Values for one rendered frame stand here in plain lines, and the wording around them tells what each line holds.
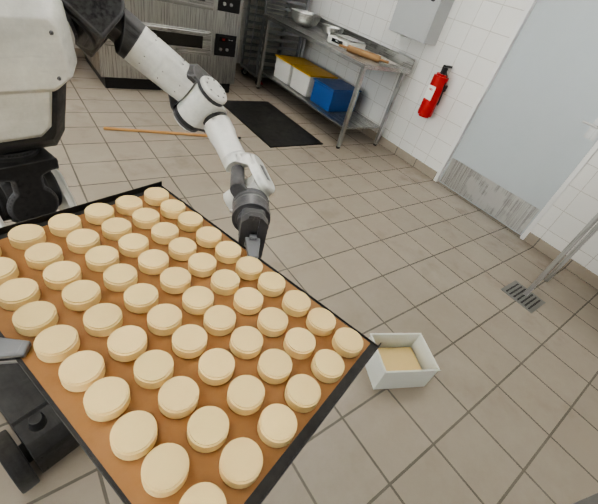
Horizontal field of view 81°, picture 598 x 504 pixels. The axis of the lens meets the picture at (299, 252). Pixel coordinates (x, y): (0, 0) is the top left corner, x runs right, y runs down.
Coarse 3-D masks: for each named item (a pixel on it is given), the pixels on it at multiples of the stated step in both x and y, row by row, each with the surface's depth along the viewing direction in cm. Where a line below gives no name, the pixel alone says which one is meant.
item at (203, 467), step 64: (0, 256) 57; (64, 256) 60; (0, 320) 49; (64, 320) 51; (128, 320) 53; (192, 320) 56; (256, 320) 59; (128, 384) 46; (320, 384) 53; (192, 448) 42
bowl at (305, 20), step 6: (294, 12) 417; (300, 12) 412; (306, 12) 442; (294, 18) 423; (300, 18) 417; (306, 18) 416; (312, 18) 417; (318, 18) 422; (300, 24) 427; (306, 24) 423; (312, 24) 424
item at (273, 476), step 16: (128, 192) 76; (80, 208) 69; (192, 208) 78; (16, 224) 61; (320, 304) 65; (0, 336) 47; (368, 352) 60; (352, 368) 57; (48, 400) 42; (336, 400) 50; (64, 416) 42; (320, 416) 49; (304, 432) 47; (288, 448) 45; (96, 464) 39; (288, 464) 42; (112, 480) 38; (272, 480) 42; (256, 496) 40
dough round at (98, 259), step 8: (96, 248) 60; (104, 248) 61; (112, 248) 61; (88, 256) 58; (96, 256) 59; (104, 256) 59; (112, 256) 60; (88, 264) 58; (96, 264) 58; (104, 264) 58; (112, 264) 59
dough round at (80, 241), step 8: (72, 232) 62; (80, 232) 62; (88, 232) 63; (96, 232) 63; (72, 240) 60; (80, 240) 61; (88, 240) 61; (96, 240) 62; (72, 248) 60; (80, 248) 60; (88, 248) 61
